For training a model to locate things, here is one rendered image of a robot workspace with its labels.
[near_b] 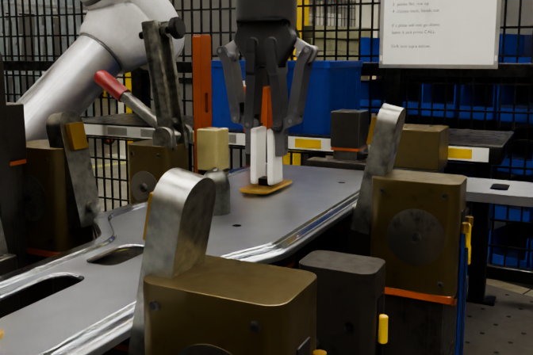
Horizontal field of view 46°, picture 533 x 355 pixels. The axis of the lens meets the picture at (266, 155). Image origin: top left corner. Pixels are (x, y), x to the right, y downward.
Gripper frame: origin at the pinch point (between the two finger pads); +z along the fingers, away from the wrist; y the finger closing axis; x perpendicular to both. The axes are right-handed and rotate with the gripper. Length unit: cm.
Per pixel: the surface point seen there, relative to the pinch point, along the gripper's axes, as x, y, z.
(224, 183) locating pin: -13.1, 1.3, 1.1
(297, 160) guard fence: 164, -66, 30
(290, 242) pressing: -18.3, 11.4, 4.9
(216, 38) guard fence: 182, -114, -20
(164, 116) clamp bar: -1.8, -14.1, -4.5
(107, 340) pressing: -41.7, 9.2, 5.2
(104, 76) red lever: -0.8, -24.8, -9.6
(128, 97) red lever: -0.7, -20.8, -6.7
